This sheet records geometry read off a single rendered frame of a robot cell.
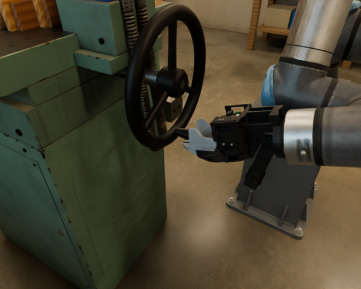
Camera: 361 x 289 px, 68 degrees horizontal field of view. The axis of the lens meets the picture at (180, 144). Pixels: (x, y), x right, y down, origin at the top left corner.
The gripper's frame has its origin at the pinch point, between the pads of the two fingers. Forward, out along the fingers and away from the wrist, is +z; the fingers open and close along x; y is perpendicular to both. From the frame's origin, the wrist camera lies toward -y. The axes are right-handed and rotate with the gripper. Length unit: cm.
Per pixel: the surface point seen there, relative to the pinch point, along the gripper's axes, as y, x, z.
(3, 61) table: 26.8, 17.6, 16.0
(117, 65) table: 19.7, 2.2, 8.5
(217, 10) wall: 5, -343, 144
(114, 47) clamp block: 23.0, 2.1, 7.6
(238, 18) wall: -13, -341, 116
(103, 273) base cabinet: -42, 14, 41
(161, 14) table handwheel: 25.6, -0.7, -2.8
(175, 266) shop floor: -62, -7, 32
